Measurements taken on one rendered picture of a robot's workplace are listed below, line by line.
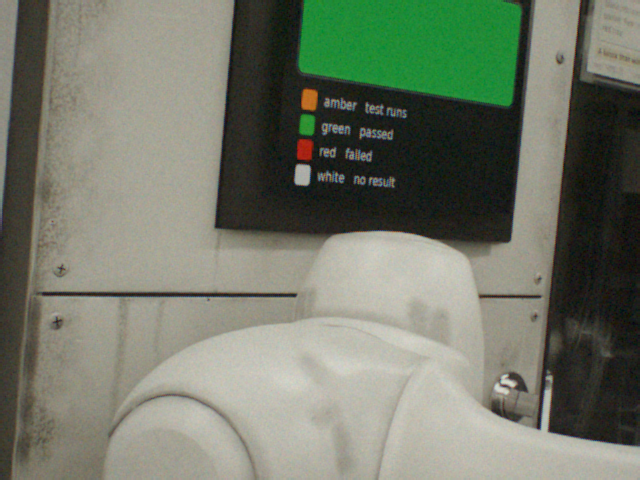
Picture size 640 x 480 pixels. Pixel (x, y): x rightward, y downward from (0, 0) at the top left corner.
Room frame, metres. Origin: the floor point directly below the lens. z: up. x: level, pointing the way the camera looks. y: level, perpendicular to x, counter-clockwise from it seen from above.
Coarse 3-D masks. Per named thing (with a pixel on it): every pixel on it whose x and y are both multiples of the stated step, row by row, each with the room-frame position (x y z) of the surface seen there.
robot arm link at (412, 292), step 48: (336, 240) 0.68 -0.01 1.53; (384, 240) 0.67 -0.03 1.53; (432, 240) 0.69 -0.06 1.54; (336, 288) 0.66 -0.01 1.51; (384, 288) 0.65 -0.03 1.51; (432, 288) 0.66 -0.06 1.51; (384, 336) 0.63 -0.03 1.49; (432, 336) 0.65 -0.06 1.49; (480, 336) 0.68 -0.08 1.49; (480, 384) 0.68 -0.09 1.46
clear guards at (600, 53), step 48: (624, 0) 1.01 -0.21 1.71; (576, 48) 0.97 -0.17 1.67; (624, 48) 1.01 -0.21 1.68; (576, 96) 0.98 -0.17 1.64; (624, 96) 1.02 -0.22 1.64; (576, 144) 0.98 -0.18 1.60; (624, 144) 1.02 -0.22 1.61; (576, 192) 0.99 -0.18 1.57; (624, 192) 1.03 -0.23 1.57; (576, 240) 0.99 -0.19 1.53; (624, 240) 1.03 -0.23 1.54; (576, 288) 0.99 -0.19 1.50; (624, 288) 1.04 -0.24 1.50; (576, 336) 1.00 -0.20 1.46; (624, 336) 1.04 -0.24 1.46; (576, 384) 1.00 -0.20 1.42; (624, 384) 1.05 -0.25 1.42; (576, 432) 1.01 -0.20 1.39; (624, 432) 1.05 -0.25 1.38
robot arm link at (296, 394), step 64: (192, 384) 0.49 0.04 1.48; (256, 384) 0.49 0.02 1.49; (320, 384) 0.50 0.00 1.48; (384, 384) 0.51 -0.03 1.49; (448, 384) 0.53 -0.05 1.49; (128, 448) 0.48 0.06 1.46; (192, 448) 0.47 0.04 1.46; (256, 448) 0.47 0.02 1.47; (320, 448) 0.48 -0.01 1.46; (384, 448) 0.50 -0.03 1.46; (448, 448) 0.50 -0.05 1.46; (512, 448) 0.51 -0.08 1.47; (576, 448) 0.51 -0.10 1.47
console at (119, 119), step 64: (64, 0) 0.66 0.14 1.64; (128, 0) 0.69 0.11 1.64; (192, 0) 0.72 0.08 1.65; (256, 0) 0.73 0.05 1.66; (64, 64) 0.66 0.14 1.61; (128, 64) 0.69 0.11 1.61; (192, 64) 0.72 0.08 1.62; (256, 64) 0.73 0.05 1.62; (64, 128) 0.66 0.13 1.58; (128, 128) 0.69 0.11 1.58; (192, 128) 0.72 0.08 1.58; (256, 128) 0.74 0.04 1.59; (64, 192) 0.67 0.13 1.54; (128, 192) 0.69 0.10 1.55; (192, 192) 0.72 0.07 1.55; (256, 192) 0.74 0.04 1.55; (0, 256) 0.70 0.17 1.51; (64, 256) 0.67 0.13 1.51; (128, 256) 0.70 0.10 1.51; (192, 256) 0.73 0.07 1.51; (256, 256) 0.76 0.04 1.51; (512, 256) 0.92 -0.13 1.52; (0, 320) 0.70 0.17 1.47; (64, 320) 0.67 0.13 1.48; (128, 320) 0.70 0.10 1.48; (192, 320) 0.73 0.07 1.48; (256, 320) 0.76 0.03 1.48; (512, 320) 0.93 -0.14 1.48; (0, 384) 0.70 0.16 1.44; (64, 384) 0.67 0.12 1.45; (128, 384) 0.70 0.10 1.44; (512, 384) 0.92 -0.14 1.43; (0, 448) 0.69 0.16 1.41; (64, 448) 0.68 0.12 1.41
